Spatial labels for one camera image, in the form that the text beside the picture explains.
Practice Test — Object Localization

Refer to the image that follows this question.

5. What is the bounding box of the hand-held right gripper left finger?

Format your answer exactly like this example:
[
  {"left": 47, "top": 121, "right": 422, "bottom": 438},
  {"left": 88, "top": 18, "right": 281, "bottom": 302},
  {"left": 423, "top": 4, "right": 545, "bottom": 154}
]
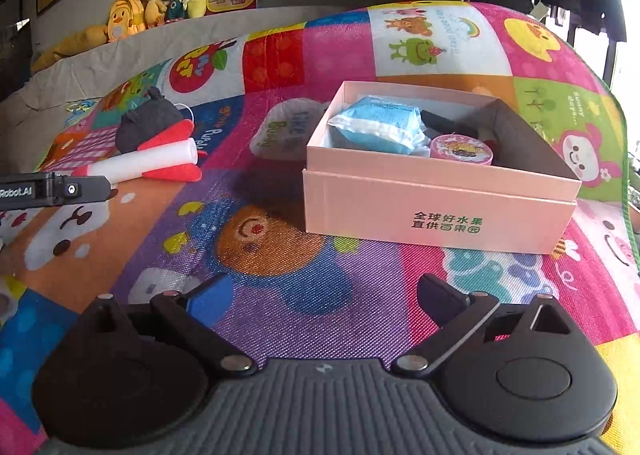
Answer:
[{"left": 60, "top": 272, "right": 258, "bottom": 379}]

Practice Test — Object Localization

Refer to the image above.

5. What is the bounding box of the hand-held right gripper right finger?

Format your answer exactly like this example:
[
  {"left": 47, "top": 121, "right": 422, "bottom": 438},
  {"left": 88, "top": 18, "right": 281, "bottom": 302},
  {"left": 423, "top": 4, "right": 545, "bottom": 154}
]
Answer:
[{"left": 391, "top": 273, "right": 586, "bottom": 378}]

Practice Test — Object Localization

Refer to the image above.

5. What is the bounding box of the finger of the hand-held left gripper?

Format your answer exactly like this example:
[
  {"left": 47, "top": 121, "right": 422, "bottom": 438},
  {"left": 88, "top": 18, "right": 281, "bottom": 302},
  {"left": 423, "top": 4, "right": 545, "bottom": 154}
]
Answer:
[{"left": 54, "top": 175, "right": 119, "bottom": 205}]

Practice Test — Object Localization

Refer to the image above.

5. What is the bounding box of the red white foam rocket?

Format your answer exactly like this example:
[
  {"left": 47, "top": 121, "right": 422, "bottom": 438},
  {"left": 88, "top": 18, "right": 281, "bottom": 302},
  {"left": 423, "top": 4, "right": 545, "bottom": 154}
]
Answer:
[{"left": 72, "top": 119, "right": 203, "bottom": 184}]

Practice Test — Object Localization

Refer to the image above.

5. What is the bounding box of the black plush toy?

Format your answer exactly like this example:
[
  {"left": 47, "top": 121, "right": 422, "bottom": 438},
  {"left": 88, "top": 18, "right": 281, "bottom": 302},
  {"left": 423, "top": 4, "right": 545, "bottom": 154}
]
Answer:
[{"left": 115, "top": 86, "right": 186, "bottom": 154}]

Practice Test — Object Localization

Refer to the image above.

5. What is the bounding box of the pink cardboard box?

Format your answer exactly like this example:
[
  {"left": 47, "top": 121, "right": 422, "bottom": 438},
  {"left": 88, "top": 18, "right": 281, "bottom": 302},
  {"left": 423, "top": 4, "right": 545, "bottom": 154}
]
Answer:
[{"left": 301, "top": 80, "right": 583, "bottom": 256}]

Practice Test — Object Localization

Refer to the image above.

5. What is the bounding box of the blue white packet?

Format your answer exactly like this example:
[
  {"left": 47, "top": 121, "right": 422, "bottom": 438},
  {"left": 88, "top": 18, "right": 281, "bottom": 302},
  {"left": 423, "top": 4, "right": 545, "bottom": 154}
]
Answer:
[{"left": 327, "top": 95, "right": 432, "bottom": 154}]

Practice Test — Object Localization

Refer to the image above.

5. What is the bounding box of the colourful printed play mat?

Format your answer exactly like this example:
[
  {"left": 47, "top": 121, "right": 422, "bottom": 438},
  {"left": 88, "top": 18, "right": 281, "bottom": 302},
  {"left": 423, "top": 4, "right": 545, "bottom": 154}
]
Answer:
[{"left": 0, "top": 0, "right": 640, "bottom": 455}]

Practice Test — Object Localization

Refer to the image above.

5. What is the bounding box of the long yellow plush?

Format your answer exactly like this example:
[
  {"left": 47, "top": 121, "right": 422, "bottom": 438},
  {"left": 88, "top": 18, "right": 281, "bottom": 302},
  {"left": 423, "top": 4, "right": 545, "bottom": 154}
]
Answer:
[{"left": 30, "top": 25, "right": 111, "bottom": 73}]

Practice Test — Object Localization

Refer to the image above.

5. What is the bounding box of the yellow duck backpack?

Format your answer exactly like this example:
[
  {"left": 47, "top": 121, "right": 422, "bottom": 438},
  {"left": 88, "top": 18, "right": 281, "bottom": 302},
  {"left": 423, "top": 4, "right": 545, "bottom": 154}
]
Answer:
[{"left": 106, "top": 0, "right": 147, "bottom": 43}]

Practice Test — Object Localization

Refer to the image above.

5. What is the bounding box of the orange plush animal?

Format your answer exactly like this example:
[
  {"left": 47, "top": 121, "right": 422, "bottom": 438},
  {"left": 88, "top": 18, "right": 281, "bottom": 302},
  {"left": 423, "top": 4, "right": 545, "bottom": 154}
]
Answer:
[{"left": 139, "top": 0, "right": 168, "bottom": 28}]

